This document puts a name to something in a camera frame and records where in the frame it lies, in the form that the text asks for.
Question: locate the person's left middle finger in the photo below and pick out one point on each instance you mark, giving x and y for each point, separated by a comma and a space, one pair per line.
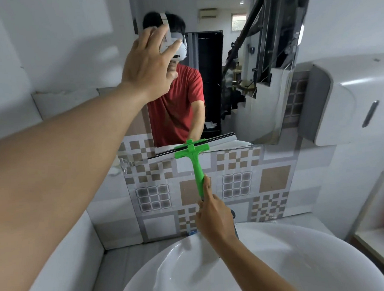
161, 37

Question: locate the person's right thumb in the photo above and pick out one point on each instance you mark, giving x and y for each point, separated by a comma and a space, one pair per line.
199, 213

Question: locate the dark faucet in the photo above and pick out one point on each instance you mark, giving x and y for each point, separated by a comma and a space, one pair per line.
233, 215

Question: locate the wall mirror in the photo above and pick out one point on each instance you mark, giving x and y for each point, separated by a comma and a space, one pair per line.
239, 66

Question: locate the person's right forearm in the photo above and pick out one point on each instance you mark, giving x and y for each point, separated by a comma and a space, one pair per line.
251, 273

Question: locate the small clear wall hook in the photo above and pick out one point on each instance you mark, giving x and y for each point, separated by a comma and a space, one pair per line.
124, 164

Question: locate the green window squeegee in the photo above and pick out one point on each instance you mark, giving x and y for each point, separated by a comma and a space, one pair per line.
197, 164

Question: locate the white round sink basin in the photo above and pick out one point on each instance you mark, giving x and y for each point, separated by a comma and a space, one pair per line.
300, 267

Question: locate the person's left hand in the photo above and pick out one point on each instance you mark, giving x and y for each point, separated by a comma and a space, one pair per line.
145, 67

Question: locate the white paper towel dispenser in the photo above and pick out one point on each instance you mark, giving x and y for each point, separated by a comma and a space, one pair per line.
348, 98

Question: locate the person's right hand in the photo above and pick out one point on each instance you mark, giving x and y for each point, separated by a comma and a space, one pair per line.
214, 218

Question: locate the person's left thumb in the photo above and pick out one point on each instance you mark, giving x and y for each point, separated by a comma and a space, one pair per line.
173, 72

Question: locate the white side counter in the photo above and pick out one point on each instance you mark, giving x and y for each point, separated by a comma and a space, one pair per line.
383, 249

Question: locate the person's left forearm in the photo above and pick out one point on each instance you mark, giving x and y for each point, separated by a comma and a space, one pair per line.
61, 177

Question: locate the person's left little finger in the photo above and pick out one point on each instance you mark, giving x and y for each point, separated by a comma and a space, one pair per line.
137, 44

